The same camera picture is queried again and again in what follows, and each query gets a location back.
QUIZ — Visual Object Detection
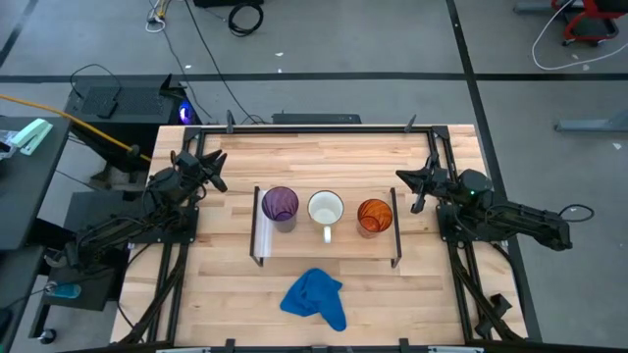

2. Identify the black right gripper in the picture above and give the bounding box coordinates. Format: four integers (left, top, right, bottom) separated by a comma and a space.
395, 166, 460, 215

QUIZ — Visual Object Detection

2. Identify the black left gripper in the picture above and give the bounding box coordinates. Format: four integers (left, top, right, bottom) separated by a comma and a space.
171, 150, 230, 193

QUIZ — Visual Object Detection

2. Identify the purple faceted plastic tumbler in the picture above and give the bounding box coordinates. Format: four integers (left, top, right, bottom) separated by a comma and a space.
261, 185, 300, 233

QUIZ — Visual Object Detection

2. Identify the wooden shelf with black frame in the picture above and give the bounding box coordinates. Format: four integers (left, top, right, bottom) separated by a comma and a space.
248, 185, 403, 269

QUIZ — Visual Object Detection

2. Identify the white ceramic mug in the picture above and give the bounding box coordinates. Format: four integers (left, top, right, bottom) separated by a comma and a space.
307, 189, 345, 244

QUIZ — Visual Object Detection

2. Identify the black power strip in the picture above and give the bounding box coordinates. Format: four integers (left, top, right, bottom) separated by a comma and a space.
272, 113, 363, 126

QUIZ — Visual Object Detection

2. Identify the black computer tower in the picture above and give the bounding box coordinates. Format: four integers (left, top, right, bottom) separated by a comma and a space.
65, 74, 197, 148

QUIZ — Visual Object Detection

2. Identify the black cart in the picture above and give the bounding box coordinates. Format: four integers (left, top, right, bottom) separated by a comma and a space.
28, 190, 148, 339

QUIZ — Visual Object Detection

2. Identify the blue terry cloth towel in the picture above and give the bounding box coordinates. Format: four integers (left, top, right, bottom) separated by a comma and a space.
279, 267, 348, 332

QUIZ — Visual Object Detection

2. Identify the grey floor stand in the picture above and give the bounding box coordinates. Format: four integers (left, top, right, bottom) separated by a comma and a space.
554, 110, 628, 133

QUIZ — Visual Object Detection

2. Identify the mint green stapler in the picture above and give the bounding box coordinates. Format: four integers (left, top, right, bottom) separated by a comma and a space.
10, 118, 54, 157

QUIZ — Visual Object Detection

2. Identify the black desk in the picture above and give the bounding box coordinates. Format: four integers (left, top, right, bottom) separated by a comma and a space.
0, 116, 73, 251

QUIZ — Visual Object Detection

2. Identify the blue bottle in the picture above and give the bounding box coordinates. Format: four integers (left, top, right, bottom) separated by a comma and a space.
46, 281, 82, 299

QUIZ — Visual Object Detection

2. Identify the red cart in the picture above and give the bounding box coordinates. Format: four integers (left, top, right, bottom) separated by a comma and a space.
551, 0, 628, 46

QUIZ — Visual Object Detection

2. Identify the long black floor cable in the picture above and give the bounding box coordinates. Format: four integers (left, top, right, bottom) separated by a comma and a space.
183, 0, 259, 125

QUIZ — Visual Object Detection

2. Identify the black table rig frame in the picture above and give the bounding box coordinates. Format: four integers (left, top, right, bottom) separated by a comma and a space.
117, 110, 529, 353

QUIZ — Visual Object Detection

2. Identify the coiled black cable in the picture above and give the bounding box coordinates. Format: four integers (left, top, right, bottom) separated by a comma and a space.
228, 2, 265, 38

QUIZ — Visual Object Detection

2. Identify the yellow extension cable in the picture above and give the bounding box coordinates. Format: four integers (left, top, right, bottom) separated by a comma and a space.
0, 93, 152, 163

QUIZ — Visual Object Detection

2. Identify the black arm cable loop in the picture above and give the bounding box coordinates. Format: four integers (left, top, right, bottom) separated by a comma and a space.
558, 203, 596, 226

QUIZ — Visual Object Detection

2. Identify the white cable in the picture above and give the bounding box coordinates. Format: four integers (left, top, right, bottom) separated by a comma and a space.
532, 0, 628, 72

